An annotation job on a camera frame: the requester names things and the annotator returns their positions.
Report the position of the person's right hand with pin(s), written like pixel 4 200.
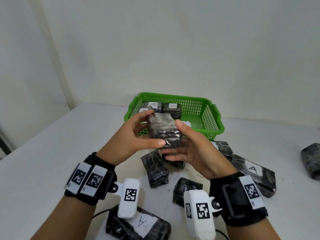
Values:
pixel 207 157

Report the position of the person's left hand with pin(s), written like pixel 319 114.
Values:
pixel 122 144

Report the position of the green plastic basket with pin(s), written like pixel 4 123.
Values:
pixel 212 122

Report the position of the large black packet labelled B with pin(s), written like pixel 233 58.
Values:
pixel 311 159

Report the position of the person's right forearm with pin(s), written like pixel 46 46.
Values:
pixel 252 232

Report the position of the black wristband with marker tags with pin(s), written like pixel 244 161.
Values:
pixel 225 197
pixel 105 167

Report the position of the white paper sign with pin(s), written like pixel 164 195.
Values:
pixel 187 124

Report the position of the dark wooden frame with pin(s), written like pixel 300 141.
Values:
pixel 4 144

